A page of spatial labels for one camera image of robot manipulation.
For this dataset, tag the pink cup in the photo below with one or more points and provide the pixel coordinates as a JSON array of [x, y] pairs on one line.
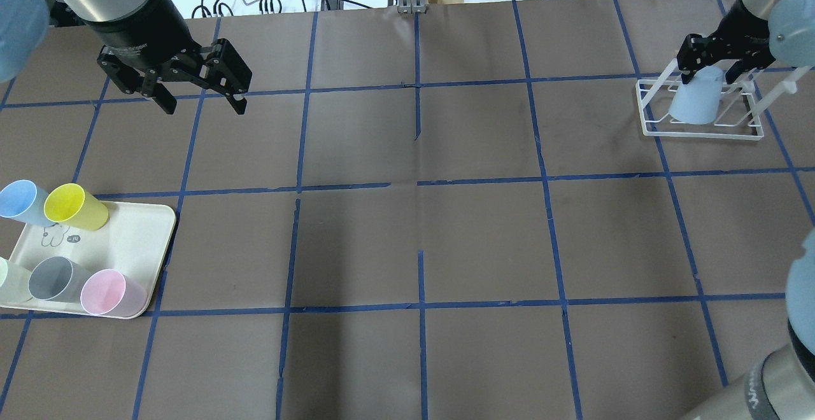
[[111, 294]]

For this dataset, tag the light blue cup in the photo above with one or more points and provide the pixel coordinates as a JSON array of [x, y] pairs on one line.
[[697, 103]]

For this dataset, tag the grey cup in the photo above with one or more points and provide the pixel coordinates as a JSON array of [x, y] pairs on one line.
[[58, 279]]

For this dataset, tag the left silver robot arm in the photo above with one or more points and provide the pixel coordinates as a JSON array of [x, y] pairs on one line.
[[25, 23]]

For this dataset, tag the pale green cup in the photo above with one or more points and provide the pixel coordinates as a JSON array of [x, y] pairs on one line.
[[14, 283]]

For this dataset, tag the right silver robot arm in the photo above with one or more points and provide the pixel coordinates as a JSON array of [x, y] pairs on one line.
[[780, 385]]

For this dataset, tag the blue cup at edge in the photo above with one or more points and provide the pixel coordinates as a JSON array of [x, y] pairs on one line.
[[24, 201]]

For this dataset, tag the white wire cup rack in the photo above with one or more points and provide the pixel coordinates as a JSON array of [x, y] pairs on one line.
[[742, 103]]

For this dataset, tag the brown paper table mat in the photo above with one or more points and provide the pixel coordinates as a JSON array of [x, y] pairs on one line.
[[448, 217]]

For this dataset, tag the yellow cup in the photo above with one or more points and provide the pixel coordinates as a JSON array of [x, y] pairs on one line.
[[73, 206]]

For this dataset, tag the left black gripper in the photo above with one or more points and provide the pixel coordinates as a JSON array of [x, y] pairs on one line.
[[139, 30]]

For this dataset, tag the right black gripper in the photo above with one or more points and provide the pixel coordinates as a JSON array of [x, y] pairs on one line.
[[737, 33]]

